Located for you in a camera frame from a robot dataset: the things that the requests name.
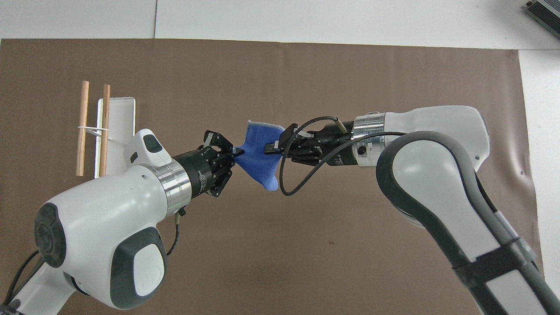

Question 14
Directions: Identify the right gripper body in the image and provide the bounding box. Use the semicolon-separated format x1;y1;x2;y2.
313;121;359;168

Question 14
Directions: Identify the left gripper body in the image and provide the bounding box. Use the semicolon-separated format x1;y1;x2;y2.
173;147;221;203

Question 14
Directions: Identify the wooden rod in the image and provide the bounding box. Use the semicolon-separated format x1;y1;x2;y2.
98;84;111;178
76;80;90;177

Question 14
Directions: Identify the blue towel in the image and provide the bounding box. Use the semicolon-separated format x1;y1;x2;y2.
234;119;286;192

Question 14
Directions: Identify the white cable tie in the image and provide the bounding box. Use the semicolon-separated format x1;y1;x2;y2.
77;125;115;140

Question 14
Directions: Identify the grey metal device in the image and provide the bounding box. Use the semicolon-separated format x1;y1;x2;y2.
525;0;560;28

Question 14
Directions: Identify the white rack base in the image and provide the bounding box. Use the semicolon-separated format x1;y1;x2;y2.
94;97;137;179

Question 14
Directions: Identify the black cable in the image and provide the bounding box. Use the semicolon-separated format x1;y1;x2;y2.
165;208;187;257
278;115;408;197
0;249;46;315

